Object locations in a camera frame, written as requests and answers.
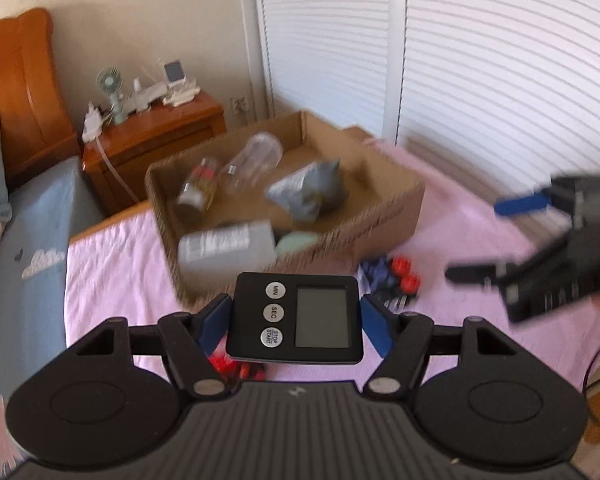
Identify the grey elephant toy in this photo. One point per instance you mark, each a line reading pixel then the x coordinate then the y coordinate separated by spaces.
pixel 310 190

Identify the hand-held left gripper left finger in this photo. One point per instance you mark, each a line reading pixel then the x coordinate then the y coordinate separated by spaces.
pixel 212 322

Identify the wooden headboard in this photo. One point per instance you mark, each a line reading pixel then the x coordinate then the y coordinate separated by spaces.
pixel 20 90

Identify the low wall socket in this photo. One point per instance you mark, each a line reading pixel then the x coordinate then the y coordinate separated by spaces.
pixel 240 109

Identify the small green desk fan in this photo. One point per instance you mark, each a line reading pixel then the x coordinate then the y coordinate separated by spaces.
pixel 111 90

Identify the brown cardboard box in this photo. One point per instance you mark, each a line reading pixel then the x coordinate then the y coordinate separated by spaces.
pixel 380 220

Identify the teal round toy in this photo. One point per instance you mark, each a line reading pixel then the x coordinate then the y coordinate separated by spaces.
pixel 295 244

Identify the pink blanket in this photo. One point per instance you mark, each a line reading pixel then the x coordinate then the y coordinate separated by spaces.
pixel 125 280

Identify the wooden bed frame edge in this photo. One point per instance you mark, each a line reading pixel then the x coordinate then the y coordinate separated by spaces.
pixel 105 222

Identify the narrow white louvered door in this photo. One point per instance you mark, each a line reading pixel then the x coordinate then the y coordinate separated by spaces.
pixel 325 50

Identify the glass jar with metal lid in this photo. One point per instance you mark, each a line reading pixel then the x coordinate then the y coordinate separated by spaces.
pixel 197 187

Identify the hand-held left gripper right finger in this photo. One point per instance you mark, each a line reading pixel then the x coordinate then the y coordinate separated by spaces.
pixel 377 327

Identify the white power strip with charger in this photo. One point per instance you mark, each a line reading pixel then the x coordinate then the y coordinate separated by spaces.
pixel 92 122

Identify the wooden nightstand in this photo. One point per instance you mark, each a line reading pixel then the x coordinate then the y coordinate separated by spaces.
pixel 165 130

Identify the black digital timer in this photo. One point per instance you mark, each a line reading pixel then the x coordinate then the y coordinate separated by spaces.
pixel 325 317

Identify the blue bed sheet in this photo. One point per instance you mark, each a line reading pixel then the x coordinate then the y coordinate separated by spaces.
pixel 30 250

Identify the dark blue toy car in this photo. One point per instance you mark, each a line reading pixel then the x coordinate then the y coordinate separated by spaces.
pixel 385 277

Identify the transparent plastic cup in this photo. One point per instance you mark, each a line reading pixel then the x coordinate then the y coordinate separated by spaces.
pixel 252 160

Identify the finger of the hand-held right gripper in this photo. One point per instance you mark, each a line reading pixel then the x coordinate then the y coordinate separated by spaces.
pixel 475 273
pixel 522 203

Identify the wide white louvered door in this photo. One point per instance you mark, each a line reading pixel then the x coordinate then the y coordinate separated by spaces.
pixel 510 60

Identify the white bottle with green label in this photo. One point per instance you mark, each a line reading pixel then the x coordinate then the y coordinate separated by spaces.
pixel 225 250

